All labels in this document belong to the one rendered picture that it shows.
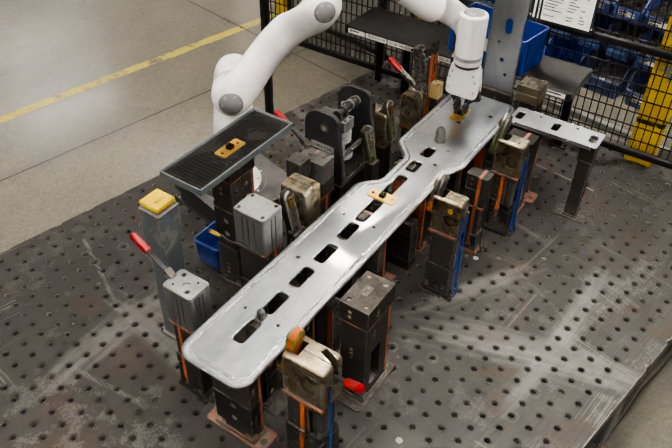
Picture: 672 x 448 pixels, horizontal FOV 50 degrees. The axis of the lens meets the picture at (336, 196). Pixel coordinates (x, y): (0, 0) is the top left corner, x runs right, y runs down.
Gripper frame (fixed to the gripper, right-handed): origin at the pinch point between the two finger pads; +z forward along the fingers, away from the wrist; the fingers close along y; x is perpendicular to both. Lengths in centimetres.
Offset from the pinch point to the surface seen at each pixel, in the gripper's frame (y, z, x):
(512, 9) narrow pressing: 1.7, -23.3, 26.5
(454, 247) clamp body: 20.9, 16.6, -41.8
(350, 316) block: 16, 6, -88
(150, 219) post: -33, -8, -99
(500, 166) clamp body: 18.7, 9.9, -8.4
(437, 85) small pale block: -11.6, -1.1, 6.2
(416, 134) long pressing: -7.5, 5.2, -14.1
